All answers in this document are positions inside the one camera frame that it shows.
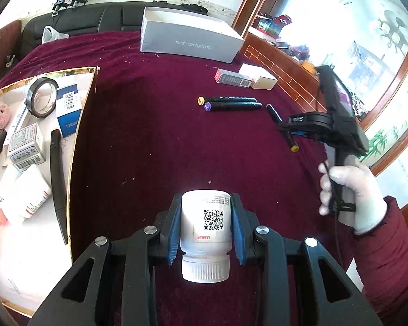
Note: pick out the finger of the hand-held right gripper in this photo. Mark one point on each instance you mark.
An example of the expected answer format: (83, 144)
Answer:
(299, 119)
(297, 131)

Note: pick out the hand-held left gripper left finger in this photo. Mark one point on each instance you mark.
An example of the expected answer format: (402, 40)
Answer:
(171, 231)

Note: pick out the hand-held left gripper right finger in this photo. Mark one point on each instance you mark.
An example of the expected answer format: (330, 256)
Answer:
(238, 231)

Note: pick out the black marker yellow cap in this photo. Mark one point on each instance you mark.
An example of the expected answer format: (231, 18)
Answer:
(273, 112)

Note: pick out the white pill bottle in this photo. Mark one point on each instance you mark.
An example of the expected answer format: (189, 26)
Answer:
(204, 244)

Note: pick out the gold-edged cardboard box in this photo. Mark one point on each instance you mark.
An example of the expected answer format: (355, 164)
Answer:
(30, 244)

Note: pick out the person's right forearm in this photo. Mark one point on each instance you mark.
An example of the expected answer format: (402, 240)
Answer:
(387, 261)

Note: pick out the person's right hand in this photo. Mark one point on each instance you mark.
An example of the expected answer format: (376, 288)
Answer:
(367, 197)

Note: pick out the black marker purple cap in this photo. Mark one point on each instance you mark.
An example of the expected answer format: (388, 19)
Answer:
(234, 106)

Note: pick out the brick pattern wooden ledge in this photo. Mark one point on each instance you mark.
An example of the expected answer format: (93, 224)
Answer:
(275, 57)

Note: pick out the black marker orange cap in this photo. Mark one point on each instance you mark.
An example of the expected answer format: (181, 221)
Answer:
(231, 99)

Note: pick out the red small box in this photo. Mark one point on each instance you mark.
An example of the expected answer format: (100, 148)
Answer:
(229, 77)

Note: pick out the red gift box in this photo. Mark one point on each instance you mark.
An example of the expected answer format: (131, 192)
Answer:
(282, 23)

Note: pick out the decorated glass window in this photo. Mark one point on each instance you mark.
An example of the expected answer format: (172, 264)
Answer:
(326, 23)

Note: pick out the maroon blanket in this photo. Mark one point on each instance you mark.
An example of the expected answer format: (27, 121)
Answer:
(156, 125)

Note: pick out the long black tool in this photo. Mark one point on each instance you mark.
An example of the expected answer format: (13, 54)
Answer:
(57, 183)

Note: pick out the grey shoe box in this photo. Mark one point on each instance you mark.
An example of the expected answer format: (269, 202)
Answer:
(190, 40)

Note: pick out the blue white small box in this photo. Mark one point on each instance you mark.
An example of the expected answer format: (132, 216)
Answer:
(69, 122)

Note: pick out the white cream tube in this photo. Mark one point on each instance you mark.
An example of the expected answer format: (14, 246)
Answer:
(23, 193)

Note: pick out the white grey medicine box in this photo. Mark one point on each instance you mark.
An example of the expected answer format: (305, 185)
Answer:
(23, 142)

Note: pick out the black tape roll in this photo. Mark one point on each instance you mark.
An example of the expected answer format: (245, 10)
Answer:
(41, 115)

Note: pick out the black leather sofa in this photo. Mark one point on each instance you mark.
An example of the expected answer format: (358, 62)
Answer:
(105, 17)

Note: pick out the white plastic bag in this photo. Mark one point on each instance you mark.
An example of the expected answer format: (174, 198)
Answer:
(52, 34)

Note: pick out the black camera on clamp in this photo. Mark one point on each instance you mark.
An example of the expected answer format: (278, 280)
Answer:
(59, 3)
(77, 0)

